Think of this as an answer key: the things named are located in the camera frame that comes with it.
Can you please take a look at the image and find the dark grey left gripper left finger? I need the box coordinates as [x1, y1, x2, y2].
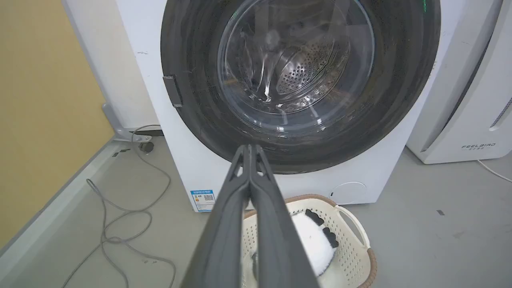
[181, 144, 252, 288]

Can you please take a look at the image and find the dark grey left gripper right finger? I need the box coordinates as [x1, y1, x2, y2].
[249, 144, 320, 288]

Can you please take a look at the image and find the round dark glass washer door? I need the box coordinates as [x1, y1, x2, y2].
[160, 0, 441, 175]

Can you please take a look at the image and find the white front-load washing machine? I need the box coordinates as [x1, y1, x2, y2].
[115, 0, 468, 212]

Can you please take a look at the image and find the white and black plush toy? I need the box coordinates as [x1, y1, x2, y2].
[251, 209, 340, 278]

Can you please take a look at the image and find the blue energy label sticker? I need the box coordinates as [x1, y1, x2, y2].
[190, 190, 216, 212]

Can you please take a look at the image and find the cream plastic laundry basket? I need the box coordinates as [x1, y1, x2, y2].
[240, 194, 377, 288]

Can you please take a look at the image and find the grey metal partition foot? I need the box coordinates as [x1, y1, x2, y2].
[102, 103, 153, 143]

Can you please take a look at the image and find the white Feelbird appliance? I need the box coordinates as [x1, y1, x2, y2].
[406, 0, 512, 164]

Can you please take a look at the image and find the grey power cable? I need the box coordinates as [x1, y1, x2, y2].
[61, 125, 176, 288]

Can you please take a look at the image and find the thin white cable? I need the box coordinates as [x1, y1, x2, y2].
[478, 160, 512, 183]

